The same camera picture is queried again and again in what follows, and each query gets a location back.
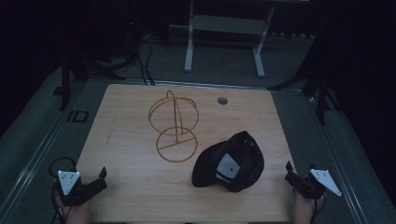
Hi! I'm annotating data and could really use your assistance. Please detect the person's left hand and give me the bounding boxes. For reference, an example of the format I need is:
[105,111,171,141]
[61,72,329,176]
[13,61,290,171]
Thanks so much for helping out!
[55,194,92,224]

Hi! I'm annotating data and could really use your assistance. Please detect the gold wire hat stand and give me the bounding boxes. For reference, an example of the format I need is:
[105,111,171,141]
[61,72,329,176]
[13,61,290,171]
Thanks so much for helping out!
[148,90,200,163]

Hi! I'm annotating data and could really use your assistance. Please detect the black tripod stand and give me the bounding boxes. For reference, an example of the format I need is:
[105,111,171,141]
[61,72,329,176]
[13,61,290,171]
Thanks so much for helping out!
[52,46,127,112]
[267,40,344,126]

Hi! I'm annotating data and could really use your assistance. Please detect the person's right hand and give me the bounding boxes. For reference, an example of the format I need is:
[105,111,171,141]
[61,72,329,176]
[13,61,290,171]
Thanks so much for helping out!
[290,189,325,224]

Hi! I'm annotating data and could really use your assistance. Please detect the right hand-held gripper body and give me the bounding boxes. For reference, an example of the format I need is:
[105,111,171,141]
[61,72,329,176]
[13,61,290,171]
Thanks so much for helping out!
[284,164,343,200]

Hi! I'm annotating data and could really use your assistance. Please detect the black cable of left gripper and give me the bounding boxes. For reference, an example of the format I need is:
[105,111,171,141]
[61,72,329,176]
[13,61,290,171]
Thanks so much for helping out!
[48,156,78,224]

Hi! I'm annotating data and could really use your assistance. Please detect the black floor cables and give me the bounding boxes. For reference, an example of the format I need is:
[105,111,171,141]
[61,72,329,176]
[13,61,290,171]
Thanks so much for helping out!
[124,18,157,87]

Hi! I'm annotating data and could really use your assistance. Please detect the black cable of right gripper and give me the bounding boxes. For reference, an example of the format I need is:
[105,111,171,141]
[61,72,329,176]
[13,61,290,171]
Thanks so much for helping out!
[312,192,327,224]

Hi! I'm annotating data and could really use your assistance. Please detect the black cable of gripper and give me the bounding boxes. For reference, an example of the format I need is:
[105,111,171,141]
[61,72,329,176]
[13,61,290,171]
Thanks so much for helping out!
[48,156,78,224]
[312,192,327,224]

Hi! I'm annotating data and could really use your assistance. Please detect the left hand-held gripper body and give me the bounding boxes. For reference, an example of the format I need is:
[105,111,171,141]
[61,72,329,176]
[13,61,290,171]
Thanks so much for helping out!
[53,170,108,207]

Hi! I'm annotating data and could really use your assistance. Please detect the white metal desk frame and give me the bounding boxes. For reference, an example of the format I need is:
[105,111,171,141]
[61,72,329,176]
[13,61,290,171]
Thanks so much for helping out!
[184,0,312,78]

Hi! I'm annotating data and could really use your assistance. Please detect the black baseball cap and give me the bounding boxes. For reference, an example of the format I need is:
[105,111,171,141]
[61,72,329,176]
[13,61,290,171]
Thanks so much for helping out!
[191,130,265,194]

